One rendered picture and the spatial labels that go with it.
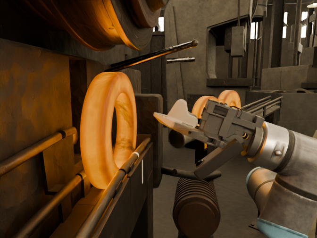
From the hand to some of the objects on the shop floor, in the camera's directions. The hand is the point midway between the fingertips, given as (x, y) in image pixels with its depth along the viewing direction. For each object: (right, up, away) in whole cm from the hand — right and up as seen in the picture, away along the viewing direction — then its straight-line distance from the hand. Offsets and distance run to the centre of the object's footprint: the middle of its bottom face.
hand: (158, 118), depth 51 cm
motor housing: (+12, -72, +30) cm, 78 cm away
